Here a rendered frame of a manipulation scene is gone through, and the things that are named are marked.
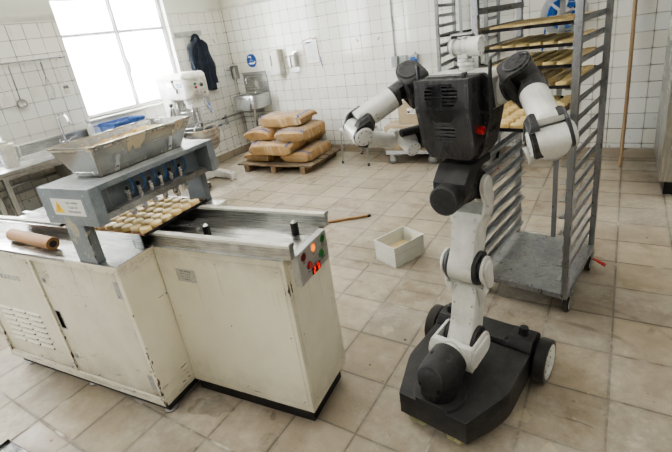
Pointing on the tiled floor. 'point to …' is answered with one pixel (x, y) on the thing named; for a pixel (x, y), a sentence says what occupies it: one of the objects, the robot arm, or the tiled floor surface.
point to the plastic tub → (399, 246)
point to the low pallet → (290, 163)
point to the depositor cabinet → (96, 318)
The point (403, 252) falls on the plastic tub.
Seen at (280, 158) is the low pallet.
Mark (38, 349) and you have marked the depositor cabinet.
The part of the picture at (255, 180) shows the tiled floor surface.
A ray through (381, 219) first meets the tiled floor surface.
